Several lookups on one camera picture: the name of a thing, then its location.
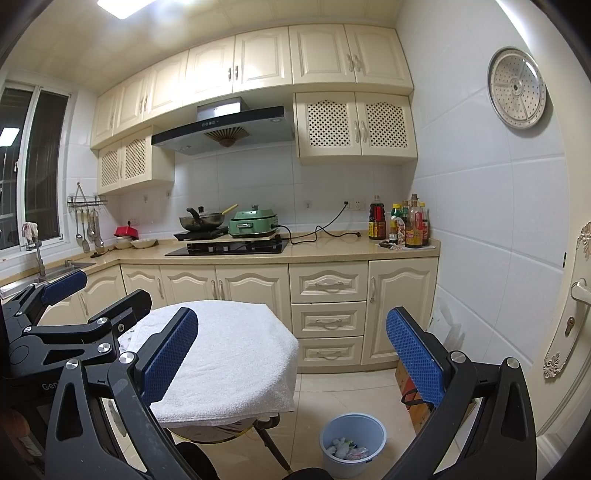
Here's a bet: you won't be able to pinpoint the cardboard box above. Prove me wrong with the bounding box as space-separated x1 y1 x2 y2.
396 357 479 435

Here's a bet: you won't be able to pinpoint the metal table frame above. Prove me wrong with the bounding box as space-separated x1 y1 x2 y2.
172 412 293 475

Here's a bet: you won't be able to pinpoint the black range hood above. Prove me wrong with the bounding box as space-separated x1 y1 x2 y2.
151 96 297 156

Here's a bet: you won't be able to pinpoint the cream upper cabinets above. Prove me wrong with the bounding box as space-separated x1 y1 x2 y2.
89 23 419 195

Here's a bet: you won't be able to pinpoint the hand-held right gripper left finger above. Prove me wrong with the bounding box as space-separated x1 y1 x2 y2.
44 307 218 480

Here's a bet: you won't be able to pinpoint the ceiling light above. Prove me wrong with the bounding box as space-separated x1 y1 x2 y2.
96 0 156 20

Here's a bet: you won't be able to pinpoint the black wok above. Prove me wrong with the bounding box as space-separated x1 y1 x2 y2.
179 203 240 233

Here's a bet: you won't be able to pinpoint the window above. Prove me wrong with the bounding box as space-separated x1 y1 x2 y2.
0 80 71 253

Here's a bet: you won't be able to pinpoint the light blue trash bin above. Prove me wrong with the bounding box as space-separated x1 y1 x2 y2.
319 412 388 480

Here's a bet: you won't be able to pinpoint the green electric pot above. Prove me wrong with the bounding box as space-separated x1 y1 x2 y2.
228 204 280 239

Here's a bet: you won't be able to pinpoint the black gas stove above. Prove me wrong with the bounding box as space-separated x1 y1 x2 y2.
164 239 291 257

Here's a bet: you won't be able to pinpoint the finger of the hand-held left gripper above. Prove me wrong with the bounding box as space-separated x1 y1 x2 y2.
2 270 89 334
22 288 153 354

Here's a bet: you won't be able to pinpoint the metal utensil rack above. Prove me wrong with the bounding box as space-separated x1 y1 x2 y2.
67 182 109 209

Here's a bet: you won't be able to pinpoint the black power cable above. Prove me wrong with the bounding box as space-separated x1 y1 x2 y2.
276 202 362 246

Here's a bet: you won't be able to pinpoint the hanging metal spatula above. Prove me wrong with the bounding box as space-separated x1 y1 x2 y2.
75 209 91 253

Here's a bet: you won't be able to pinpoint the ornate door handle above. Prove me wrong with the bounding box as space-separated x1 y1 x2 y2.
542 220 591 381

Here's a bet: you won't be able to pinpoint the cream door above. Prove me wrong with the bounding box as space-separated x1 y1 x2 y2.
530 217 591 437

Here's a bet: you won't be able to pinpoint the black induction cooker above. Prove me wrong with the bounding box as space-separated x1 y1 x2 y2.
173 226 230 242

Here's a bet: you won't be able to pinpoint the hanging metal ladle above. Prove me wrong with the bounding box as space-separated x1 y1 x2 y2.
89 209 105 249

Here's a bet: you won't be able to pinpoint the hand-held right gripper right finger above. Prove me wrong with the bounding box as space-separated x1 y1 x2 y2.
383 307 539 480

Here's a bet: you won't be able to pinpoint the metal sink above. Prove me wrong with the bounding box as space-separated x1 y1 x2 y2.
45 260 96 281

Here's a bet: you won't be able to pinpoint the cream cabinets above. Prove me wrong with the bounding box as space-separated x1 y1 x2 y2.
39 257 440 370
89 23 419 195

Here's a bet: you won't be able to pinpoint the white towel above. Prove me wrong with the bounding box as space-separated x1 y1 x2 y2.
119 300 300 425

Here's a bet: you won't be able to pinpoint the metal faucet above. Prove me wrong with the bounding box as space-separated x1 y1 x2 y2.
21 223 48 283

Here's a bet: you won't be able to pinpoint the yellow cap sauce bottle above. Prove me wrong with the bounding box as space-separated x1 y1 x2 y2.
389 202 406 245

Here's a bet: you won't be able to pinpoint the round metal steamer plate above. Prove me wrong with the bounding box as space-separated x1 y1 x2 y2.
486 47 550 130

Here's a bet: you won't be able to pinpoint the cream lower cabinets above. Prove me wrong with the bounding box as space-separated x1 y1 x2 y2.
39 257 440 370

